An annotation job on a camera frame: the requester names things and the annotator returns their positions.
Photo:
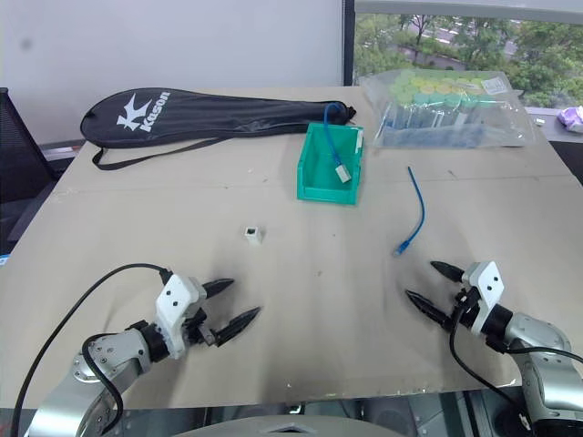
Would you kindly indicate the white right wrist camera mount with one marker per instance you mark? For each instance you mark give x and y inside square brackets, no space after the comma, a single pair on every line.
[487,282]

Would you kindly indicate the black mesh chair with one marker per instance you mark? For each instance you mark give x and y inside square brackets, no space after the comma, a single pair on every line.
[18,150]

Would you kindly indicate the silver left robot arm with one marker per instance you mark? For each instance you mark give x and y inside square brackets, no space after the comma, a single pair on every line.
[114,355]

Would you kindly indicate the grey rounded robot torso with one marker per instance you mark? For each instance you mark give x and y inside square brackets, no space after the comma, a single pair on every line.
[291,425]

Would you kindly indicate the clear bag of capped tubes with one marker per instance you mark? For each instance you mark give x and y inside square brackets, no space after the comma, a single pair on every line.
[455,114]

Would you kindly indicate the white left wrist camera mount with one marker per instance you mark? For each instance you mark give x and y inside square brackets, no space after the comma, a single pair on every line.
[175,300]

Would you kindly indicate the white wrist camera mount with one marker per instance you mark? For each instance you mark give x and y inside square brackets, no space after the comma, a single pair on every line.
[487,282]
[175,300]

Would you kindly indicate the small white connector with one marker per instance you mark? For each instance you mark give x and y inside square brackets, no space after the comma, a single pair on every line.
[254,236]

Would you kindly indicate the black Kason racket bag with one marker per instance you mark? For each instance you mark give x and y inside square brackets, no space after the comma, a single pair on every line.
[182,114]

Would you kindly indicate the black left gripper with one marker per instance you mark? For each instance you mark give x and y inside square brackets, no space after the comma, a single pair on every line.
[198,331]

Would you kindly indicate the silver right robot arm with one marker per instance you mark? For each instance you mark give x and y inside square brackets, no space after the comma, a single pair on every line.
[537,337]

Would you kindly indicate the purple white crumpled packet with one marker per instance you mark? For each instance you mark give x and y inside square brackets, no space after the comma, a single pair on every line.
[573,119]

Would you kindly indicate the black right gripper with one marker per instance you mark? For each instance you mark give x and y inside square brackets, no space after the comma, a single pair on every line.
[464,305]

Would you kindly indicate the dark window frame post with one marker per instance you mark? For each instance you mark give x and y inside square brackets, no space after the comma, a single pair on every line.
[348,41]

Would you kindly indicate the green plastic bin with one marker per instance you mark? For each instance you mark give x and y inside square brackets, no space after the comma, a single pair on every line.
[319,193]

